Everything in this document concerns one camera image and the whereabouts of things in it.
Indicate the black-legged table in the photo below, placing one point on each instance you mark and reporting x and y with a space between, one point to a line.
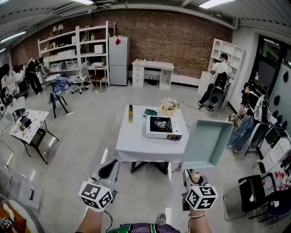
138 166

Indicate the person's shoe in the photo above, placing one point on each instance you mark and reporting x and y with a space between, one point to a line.
161 219

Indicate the round white table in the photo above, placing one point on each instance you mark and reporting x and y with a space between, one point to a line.
52 77

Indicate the white induction cooktop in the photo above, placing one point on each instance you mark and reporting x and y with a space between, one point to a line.
159 133

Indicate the narrow white shelving unit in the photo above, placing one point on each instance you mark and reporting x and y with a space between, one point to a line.
93 54

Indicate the blue clothes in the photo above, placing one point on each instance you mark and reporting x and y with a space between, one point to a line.
60 85

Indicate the yellow oil bottle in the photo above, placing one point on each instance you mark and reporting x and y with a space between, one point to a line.
131 114

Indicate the white office chair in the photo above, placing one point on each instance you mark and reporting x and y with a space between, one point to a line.
80 77

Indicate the ceiling tube light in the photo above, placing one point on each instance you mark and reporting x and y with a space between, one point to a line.
216 3
12 37
83 1

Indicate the ceiling air conditioner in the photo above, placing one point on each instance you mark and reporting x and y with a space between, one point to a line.
72 12

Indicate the black folding chair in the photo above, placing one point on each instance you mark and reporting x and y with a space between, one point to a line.
252 193

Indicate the pale green rectangular tray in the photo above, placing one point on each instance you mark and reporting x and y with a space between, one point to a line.
204 141

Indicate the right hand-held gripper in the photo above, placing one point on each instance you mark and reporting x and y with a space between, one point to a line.
201 198

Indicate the white cubby cabinet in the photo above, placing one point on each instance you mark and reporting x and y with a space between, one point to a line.
236 54

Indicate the wooden stool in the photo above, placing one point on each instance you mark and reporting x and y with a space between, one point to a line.
97 78

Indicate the wide white shelving unit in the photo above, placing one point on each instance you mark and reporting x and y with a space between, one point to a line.
58 49

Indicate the silver refrigerator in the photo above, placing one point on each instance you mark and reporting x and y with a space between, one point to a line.
118 61

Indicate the person's left forearm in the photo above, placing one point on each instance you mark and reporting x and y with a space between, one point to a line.
91 221

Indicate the black router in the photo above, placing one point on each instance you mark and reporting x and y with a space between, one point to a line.
152 81

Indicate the person's right forearm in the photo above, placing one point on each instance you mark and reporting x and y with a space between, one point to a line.
200 225

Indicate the purple and green jersey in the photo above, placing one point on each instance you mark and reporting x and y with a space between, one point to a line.
145 228

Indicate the grey backpack rig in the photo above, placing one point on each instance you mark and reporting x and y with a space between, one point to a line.
217 95
259 136

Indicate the flower arrangement in yellow box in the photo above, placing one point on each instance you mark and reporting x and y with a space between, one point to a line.
169 104

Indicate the white desk with drawers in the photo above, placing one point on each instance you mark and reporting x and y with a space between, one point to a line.
152 64

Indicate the white microwave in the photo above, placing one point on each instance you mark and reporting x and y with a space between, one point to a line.
99 49

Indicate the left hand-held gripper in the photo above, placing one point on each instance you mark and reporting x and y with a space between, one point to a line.
95 193

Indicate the black-framed window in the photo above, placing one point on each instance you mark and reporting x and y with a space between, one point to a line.
272 63

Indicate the white square table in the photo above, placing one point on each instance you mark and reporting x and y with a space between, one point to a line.
131 141

